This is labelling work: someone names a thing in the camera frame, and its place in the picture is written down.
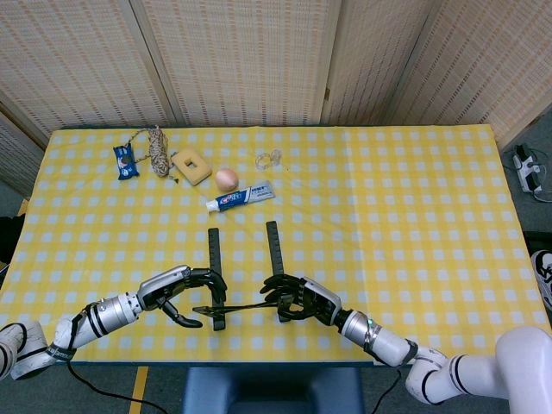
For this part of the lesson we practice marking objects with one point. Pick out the blue white toothpaste tube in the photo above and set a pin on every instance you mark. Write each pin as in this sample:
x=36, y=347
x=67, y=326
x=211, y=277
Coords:
x=241, y=197

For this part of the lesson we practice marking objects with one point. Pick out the clear plastic clip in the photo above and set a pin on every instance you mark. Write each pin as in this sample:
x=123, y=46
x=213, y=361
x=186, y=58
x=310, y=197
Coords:
x=267, y=159

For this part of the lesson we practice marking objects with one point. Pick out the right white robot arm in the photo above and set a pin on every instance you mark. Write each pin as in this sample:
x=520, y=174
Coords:
x=431, y=371

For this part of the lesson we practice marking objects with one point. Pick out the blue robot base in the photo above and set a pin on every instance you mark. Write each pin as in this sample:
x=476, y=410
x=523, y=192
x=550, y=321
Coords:
x=271, y=390

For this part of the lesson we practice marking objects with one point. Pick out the white power strip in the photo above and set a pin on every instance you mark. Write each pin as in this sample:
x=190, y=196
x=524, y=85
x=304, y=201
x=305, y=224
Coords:
x=527, y=170

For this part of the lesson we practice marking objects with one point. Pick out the black folding stand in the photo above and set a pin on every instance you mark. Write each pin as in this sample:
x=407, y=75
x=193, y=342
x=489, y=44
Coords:
x=214, y=246

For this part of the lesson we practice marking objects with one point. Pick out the yellow sponge with hole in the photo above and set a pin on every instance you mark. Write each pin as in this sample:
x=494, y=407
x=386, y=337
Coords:
x=196, y=172

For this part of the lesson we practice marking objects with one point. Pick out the blue cookie packet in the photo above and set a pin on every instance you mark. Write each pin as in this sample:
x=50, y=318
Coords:
x=125, y=161

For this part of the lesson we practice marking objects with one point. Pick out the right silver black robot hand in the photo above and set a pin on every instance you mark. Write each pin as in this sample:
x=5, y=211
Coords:
x=321, y=302

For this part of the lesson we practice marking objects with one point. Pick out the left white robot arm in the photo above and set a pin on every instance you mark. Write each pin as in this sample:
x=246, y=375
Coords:
x=108, y=315

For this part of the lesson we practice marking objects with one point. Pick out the white black sneaker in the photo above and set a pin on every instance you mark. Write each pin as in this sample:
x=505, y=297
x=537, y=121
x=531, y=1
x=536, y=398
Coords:
x=544, y=276

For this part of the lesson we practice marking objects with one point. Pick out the woven folding screen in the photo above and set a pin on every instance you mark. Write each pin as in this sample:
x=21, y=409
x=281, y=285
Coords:
x=237, y=56

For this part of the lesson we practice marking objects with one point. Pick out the black object beside table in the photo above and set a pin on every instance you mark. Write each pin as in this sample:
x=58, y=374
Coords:
x=9, y=237

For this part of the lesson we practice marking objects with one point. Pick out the yellow white checkered tablecloth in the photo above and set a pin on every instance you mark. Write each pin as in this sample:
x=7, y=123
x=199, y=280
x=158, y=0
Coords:
x=388, y=241

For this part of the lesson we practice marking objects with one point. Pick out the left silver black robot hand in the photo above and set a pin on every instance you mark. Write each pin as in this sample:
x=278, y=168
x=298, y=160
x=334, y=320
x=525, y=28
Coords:
x=159, y=286

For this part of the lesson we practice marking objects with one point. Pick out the yellow floor tape strip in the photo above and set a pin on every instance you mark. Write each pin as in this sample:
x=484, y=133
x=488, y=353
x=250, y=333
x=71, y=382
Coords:
x=139, y=390

